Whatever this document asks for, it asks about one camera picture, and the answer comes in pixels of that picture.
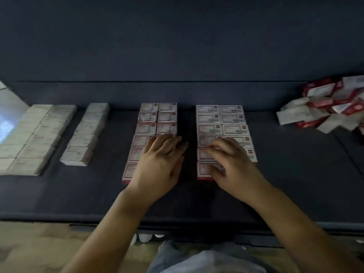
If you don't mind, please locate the person's left hand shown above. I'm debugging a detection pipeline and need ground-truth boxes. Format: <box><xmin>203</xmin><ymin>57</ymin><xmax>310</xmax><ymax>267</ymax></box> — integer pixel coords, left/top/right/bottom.
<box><xmin>126</xmin><ymin>135</ymin><xmax>190</xmax><ymax>205</ymax></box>

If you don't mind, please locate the pile of red white boxes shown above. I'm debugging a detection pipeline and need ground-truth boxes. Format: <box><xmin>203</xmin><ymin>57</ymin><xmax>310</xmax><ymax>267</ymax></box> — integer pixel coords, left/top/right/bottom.
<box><xmin>277</xmin><ymin>75</ymin><xmax>364</xmax><ymax>134</ymax></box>

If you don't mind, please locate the dark metal shelf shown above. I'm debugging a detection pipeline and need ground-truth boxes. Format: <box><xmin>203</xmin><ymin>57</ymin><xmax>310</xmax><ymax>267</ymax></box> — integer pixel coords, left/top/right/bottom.
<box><xmin>0</xmin><ymin>0</ymin><xmax>364</xmax><ymax>248</ymax></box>

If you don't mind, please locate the person's left forearm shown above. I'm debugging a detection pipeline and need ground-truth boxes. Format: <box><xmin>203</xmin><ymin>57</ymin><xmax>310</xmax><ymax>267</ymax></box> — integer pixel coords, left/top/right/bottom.
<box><xmin>60</xmin><ymin>190</ymin><xmax>157</xmax><ymax>273</ymax></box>

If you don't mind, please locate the person's right forearm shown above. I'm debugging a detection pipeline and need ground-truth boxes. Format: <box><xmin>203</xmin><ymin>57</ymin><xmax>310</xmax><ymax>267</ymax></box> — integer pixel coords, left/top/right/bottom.
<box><xmin>250</xmin><ymin>187</ymin><xmax>364</xmax><ymax>273</ymax></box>

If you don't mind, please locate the person's right hand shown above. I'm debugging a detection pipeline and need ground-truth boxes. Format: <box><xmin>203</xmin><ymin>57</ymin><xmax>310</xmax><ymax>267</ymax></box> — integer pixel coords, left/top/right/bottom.
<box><xmin>202</xmin><ymin>138</ymin><xmax>268</xmax><ymax>204</ymax></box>

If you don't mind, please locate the person's grey clothing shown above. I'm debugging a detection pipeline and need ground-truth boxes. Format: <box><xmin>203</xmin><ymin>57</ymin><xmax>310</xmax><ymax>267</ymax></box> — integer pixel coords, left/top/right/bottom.
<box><xmin>147</xmin><ymin>242</ymin><xmax>279</xmax><ymax>273</ymax></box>

